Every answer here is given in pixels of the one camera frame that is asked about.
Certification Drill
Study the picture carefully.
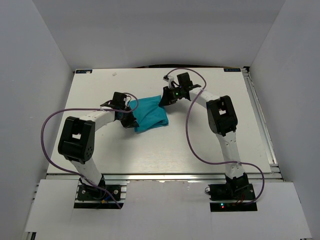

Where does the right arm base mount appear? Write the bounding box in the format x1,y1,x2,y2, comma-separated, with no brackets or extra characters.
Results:
204,184,258,213

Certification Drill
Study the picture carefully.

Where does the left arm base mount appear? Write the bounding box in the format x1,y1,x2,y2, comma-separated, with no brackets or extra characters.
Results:
73,180,127,210

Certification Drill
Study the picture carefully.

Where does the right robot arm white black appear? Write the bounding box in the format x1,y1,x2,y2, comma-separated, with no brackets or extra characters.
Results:
159,72,249,191

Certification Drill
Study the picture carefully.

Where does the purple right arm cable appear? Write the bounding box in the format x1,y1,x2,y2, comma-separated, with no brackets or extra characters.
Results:
163,68,265,205

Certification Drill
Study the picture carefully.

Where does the blue table corner label right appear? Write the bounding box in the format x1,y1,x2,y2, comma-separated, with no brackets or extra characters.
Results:
223,67,242,73

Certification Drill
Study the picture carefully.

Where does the blue table corner label left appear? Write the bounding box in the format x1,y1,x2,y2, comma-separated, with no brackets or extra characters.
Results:
75,69,93,74

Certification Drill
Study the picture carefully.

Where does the blue table corner label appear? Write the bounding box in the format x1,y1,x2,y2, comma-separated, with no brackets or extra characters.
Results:
223,67,242,73
75,69,93,74

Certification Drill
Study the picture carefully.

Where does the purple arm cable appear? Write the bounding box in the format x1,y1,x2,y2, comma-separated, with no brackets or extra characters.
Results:
163,68,265,205
41,92,140,209

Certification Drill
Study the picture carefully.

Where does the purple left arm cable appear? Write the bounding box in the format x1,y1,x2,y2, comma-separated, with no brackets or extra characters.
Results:
41,92,140,209

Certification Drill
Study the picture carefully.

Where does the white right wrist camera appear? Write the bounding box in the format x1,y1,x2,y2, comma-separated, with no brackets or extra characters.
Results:
163,75,176,89

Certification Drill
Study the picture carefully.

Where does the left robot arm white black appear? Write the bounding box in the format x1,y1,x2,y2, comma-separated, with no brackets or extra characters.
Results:
58,92,139,188

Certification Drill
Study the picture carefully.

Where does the teal t-shirt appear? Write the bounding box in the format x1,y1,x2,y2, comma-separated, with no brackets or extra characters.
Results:
133,95,169,133

